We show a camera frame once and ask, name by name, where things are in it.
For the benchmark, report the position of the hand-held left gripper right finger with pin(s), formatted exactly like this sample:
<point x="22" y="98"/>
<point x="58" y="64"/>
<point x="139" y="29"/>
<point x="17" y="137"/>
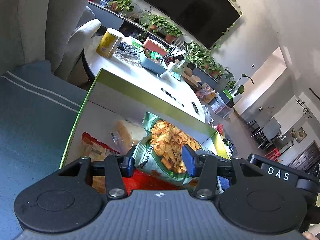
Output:
<point x="188" y="163"/>

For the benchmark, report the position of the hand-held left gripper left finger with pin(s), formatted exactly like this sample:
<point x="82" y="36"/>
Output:
<point x="129" y="165"/>

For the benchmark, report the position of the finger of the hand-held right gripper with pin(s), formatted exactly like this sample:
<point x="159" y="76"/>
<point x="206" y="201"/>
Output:
<point x="224" y="183"/>

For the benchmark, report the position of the yellow biscuit packet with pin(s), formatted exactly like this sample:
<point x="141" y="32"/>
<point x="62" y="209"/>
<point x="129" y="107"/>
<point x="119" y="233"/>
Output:
<point x="125" y="132"/>

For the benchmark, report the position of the green cracker snack bag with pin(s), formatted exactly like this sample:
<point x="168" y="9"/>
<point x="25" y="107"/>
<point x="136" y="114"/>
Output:
<point x="162" y="140"/>

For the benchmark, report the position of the orange snack packet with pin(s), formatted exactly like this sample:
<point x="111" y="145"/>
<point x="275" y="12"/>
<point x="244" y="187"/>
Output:
<point x="95" y="150"/>

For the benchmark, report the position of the green cardboard box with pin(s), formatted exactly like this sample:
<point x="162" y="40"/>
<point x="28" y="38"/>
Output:
<point x="112" y="105"/>

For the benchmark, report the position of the dark wooden cabinet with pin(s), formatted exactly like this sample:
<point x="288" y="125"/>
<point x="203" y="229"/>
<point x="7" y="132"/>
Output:
<point x="305" y="160"/>

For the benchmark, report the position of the red plastic stools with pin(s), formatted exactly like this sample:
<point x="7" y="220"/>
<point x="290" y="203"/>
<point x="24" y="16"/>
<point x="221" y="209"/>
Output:
<point x="273" y="153"/>

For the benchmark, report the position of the small red box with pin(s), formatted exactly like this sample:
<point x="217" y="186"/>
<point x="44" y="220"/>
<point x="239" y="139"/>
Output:
<point x="220" y="129"/>

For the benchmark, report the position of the grey dining chairs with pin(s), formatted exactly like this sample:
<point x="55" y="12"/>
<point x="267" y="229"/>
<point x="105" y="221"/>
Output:
<point x="270" y="130"/>

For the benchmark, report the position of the grey plastic bag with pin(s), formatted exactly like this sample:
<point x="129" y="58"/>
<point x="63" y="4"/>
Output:
<point x="207" y="113"/>

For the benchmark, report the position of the black marker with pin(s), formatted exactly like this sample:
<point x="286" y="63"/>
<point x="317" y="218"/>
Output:
<point x="195" y="107"/>

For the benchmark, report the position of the clear plastic storage box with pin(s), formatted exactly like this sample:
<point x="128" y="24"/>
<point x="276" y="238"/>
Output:
<point x="221" y="108"/>

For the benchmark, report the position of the black white pen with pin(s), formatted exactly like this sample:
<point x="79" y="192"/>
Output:
<point x="172" y="97"/>

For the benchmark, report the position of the orange plastic bag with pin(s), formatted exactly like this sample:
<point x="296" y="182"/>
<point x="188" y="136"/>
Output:
<point x="207" y="95"/>

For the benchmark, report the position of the green black box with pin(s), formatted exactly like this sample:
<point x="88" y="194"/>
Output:
<point x="228" y="98"/>

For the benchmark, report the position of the open cardboard box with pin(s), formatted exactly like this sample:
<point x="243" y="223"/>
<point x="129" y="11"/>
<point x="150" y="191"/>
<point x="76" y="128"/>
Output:
<point x="191" y="78"/>

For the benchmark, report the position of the white oval coffee table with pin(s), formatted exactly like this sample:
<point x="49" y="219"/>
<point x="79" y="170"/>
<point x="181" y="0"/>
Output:
<point x="140" y="80"/>

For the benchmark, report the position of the large leaf potted plant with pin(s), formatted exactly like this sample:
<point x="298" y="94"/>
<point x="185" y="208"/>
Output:
<point x="236" y="85"/>

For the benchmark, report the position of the pale blue plastic basket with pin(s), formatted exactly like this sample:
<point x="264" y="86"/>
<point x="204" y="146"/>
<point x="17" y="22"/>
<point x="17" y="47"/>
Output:
<point x="150" y="65"/>

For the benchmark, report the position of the spider plant in glass vase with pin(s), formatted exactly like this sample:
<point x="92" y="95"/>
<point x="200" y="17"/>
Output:
<point x="186" y="60"/>

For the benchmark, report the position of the pink box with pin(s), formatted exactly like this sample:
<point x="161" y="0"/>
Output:
<point x="153" y="46"/>

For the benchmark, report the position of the yellow tin can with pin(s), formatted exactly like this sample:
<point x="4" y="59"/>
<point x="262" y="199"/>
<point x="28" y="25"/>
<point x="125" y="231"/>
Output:
<point x="108" y="43"/>

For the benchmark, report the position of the dark television cabinet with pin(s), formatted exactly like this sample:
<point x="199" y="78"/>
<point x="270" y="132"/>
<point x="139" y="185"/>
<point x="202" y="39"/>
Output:
<point x="117" y="22"/>

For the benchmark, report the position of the row of potted green plants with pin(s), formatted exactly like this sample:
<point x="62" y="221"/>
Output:
<point x="155" y="23"/>

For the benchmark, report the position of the black flat television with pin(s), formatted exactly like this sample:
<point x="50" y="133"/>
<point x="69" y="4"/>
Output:
<point x="195" y="12"/>

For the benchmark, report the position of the grey sofa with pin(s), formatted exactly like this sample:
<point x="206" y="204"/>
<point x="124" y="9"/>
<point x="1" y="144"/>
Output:
<point x="32" y="30"/>

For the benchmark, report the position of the framed wall picture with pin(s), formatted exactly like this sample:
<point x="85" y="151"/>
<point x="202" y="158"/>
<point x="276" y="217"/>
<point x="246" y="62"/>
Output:
<point x="299" y="134"/>

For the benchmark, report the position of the black wall lamp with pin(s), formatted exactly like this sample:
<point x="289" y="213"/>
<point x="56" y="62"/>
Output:
<point x="305" y="108"/>

